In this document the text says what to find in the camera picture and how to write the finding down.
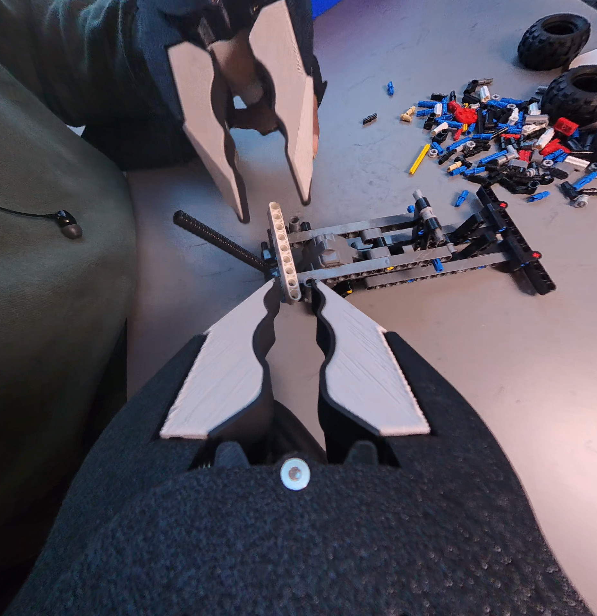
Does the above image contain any black toy tire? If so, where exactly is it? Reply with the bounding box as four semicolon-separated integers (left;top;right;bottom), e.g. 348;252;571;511
540;65;597;128
517;13;592;72

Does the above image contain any person's left hand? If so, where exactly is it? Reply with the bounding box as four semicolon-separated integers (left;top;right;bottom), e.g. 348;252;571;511
212;34;286;136

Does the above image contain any pile of small brick parts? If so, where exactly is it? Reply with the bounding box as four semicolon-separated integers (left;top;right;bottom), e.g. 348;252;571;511
399;77;597;209

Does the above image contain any person's left forearm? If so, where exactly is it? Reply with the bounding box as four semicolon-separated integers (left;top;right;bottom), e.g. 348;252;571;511
0;0;150;128

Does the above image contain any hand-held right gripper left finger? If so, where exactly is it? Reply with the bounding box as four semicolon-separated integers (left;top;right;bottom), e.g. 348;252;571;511
160;279;280;440

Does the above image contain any person's green sweatshirt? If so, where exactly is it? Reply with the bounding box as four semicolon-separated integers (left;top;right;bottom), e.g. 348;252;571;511
0;53;138;569

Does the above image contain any grey desk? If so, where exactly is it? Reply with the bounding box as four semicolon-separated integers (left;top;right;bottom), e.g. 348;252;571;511
67;0;597;607

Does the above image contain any black earphone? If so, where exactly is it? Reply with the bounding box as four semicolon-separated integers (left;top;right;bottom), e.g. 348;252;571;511
0;203;83;240

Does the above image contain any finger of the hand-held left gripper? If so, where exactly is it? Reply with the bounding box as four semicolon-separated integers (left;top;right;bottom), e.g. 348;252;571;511
167;41;251;224
248;0;316;207

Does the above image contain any brick truck chassis model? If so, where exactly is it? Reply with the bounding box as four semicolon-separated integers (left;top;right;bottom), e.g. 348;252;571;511
173;185;556;304

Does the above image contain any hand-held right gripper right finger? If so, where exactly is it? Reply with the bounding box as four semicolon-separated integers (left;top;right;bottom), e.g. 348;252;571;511
310;279;431;438

